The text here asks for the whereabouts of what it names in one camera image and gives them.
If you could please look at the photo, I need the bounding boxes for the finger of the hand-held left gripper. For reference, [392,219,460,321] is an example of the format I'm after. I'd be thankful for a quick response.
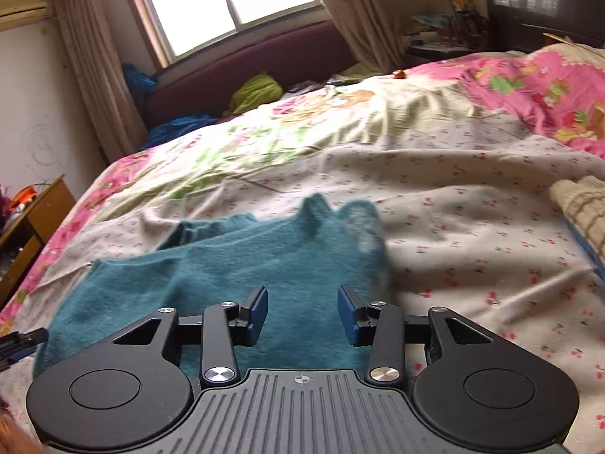
[0,328,50,372]

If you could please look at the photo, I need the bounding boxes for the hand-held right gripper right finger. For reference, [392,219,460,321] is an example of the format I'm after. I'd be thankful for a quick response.
[337,285,495,387]

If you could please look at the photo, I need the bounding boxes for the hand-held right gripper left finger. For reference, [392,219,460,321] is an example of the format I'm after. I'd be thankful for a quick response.
[112,286,270,389]

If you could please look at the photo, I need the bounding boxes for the teal fuzzy knit sweater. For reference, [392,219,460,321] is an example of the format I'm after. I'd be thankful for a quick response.
[33,194,391,385]

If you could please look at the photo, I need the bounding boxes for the mixed colour clothes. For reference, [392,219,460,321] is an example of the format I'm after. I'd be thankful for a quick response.
[286,79,328,96]

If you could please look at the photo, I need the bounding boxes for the orange brown cloth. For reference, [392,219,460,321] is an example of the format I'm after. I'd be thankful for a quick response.
[0,400,41,454]

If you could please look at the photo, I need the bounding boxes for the wooden nightstand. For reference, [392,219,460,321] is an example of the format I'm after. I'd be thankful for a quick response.
[0,175,77,309]

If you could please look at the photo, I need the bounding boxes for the orange plastic item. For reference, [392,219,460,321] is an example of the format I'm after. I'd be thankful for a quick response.
[8,186,39,210]

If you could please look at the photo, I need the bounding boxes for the floral cherry print quilt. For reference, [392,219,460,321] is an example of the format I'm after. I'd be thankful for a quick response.
[0,44,605,454]

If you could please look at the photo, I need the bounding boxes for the blue crumpled cloth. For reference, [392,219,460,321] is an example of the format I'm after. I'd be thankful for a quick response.
[141,113,219,150]

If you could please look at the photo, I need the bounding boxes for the lime green cloth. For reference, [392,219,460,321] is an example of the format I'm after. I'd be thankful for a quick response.
[229,73,285,115]

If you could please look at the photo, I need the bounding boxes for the beige checked cloth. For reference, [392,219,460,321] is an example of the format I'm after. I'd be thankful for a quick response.
[548,175,605,257]

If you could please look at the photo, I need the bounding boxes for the blue plastic bag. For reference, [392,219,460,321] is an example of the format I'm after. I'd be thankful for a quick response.
[122,63,158,106]

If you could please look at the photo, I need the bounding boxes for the maroon bed headboard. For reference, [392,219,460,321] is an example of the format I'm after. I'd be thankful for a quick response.
[144,19,361,129]

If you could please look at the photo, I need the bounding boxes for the beige curtain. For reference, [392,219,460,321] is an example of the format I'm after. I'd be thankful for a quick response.
[50,0,148,153]
[302,0,408,75]

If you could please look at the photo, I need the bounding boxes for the cluttered side shelf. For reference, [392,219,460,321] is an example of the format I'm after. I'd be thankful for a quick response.
[402,9,492,60]

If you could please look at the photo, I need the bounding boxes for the window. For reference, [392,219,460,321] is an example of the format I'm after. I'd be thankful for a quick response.
[120,0,327,68]

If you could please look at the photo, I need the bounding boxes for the beige air conditioner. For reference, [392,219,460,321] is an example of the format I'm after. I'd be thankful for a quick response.
[0,0,51,34]

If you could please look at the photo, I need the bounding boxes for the dark glossy cabinet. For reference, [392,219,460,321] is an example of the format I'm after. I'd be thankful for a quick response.
[484,0,605,54]

